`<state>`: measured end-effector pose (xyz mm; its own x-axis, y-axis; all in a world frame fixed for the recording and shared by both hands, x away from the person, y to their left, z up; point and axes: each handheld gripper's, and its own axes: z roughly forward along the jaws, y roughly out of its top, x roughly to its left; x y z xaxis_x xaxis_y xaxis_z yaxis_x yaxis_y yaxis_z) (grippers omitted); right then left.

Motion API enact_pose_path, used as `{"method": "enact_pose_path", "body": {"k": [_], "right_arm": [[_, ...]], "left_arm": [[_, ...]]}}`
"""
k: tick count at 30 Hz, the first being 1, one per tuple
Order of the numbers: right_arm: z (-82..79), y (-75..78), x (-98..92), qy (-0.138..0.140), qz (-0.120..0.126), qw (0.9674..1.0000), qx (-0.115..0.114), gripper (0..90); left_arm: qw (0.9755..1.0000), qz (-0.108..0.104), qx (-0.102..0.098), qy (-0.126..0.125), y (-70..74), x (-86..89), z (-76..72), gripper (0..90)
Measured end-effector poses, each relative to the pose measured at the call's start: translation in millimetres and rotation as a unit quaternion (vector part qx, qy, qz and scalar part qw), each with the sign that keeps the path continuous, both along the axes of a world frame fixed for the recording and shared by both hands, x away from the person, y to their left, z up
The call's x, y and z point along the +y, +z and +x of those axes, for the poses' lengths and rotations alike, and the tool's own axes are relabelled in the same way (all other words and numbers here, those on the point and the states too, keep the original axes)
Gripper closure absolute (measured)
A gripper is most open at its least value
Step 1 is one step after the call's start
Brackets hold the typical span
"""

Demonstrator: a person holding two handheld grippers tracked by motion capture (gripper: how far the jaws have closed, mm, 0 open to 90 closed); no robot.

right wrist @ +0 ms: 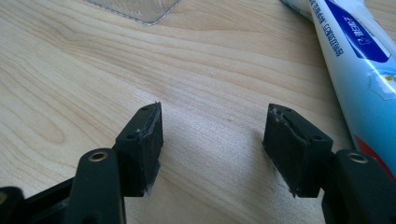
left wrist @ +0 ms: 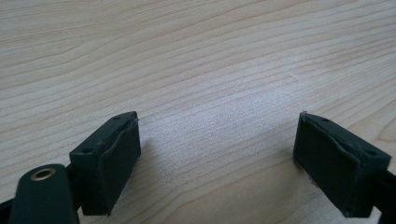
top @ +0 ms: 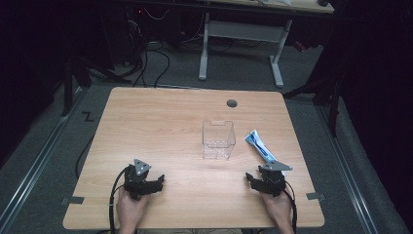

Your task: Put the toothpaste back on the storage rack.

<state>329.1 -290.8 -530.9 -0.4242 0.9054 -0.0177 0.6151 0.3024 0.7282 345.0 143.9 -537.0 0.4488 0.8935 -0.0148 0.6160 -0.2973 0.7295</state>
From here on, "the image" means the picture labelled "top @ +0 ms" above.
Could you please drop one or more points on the dark round table grommet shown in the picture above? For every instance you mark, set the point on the dark round table grommet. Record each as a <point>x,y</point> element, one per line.
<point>232,103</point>

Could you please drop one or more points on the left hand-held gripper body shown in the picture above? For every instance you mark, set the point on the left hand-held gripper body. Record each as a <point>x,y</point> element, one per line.
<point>138,185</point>

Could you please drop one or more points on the desk with white metal legs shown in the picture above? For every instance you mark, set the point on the desk with white metal legs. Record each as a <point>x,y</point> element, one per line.
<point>243,31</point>

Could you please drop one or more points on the person's left hand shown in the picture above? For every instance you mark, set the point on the person's left hand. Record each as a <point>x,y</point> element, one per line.
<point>130,211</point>

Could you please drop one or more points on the grey tape piece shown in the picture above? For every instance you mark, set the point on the grey tape piece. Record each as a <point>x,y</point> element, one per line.
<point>315,196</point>
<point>74,200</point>

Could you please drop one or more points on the black metal stand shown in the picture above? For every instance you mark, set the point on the black metal stand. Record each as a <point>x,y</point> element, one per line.
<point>68,87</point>
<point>332,104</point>

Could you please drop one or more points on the metal floor rail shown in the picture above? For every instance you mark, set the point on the metal floor rail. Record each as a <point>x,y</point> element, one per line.
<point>35,162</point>
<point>349,178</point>

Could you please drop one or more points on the clear plastic container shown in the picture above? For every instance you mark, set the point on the clear plastic container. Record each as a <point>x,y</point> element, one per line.
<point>218,140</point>

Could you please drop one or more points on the person's right hand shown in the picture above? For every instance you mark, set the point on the person's right hand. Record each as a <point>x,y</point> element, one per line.
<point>278,208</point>

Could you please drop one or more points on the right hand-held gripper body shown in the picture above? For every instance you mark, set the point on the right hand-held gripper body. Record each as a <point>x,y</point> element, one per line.
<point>273,179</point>

